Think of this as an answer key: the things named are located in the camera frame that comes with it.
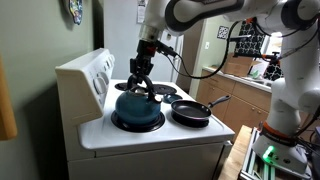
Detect small patterned wall tile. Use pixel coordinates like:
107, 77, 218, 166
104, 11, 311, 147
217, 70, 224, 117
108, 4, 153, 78
216, 25, 231, 41

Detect aluminium robot stand frame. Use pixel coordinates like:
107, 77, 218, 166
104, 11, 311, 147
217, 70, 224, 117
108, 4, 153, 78
239, 128, 320, 180

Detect blue teapot kettle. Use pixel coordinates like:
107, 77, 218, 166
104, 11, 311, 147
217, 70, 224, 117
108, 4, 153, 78
114, 73, 163, 127

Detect black stereo camera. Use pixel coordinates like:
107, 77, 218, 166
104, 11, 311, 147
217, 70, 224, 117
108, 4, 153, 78
227, 34, 253, 43

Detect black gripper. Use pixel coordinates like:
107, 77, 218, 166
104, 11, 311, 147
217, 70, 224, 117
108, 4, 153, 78
129, 39, 158, 83

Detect white electric stove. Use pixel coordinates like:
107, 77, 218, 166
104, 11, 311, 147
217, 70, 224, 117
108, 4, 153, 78
54, 47, 236, 180

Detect white paper sheet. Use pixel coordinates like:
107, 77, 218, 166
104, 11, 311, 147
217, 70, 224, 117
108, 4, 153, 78
136, 0, 148, 25

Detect wooden kitchen cabinets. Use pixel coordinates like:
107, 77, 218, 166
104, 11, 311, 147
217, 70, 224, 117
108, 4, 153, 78
195, 66, 274, 134

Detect black frying pan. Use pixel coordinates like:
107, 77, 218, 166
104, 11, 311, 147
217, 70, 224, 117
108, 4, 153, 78
170, 94, 232, 122

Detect black base cables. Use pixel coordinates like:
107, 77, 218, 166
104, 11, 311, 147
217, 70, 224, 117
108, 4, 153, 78
293, 104, 320, 158

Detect orange black clamp stand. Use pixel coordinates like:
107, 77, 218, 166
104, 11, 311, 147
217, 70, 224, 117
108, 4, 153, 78
260, 50, 282, 67

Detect black white patterned curtain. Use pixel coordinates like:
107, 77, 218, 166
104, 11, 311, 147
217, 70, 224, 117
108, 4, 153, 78
234, 19, 284, 82

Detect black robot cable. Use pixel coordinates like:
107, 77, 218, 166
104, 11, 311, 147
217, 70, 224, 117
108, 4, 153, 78
164, 20, 242, 81

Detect green item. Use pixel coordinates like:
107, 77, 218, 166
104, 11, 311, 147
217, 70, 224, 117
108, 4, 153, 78
249, 67, 265, 80

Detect cardboard box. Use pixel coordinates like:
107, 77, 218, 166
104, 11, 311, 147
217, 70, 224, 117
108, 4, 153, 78
221, 52, 263, 78

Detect brown wooden door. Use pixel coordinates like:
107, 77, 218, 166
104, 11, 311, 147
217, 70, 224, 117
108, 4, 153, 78
175, 19, 208, 98

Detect white refrigerator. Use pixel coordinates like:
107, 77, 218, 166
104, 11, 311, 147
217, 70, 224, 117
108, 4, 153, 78
103, 0, 185, 84

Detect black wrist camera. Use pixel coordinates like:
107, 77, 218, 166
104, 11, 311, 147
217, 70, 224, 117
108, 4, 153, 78
155, 40, 179, 58

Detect colourful decorative wall plate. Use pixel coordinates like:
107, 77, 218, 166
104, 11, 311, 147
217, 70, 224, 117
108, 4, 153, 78
68, 0, 84, 26

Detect wooden table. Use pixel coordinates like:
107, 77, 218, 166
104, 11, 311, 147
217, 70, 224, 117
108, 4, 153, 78
218, 124, 254, 180

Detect large black coil burner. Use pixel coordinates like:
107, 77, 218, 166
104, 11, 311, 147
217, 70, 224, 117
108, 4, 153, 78
151, 83, 178, 96
110, 109, 166, 134

